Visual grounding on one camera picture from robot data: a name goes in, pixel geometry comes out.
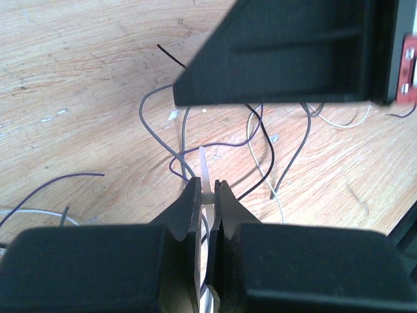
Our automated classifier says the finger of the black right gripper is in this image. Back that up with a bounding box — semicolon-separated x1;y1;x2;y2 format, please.
173;1;375;106

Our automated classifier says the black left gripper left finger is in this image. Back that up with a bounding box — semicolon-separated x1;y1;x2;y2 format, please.
1;177;201;312

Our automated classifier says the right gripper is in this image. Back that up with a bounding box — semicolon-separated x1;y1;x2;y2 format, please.
370;1;416;105

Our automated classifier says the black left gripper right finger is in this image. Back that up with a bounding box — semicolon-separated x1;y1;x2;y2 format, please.
205;181;416;312

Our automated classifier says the white zip tie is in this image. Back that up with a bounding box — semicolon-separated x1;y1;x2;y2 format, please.
199;146;218;312

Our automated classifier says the purple wire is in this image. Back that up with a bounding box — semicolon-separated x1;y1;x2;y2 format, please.
0;102;417;229

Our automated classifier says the black wire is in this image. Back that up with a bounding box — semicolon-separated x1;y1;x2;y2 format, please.
156;43;276;245

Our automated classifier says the grey wire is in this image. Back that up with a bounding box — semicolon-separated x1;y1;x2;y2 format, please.
58;83;325;226

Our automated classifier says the white wire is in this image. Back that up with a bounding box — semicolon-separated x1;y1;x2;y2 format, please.
0;102;373;255

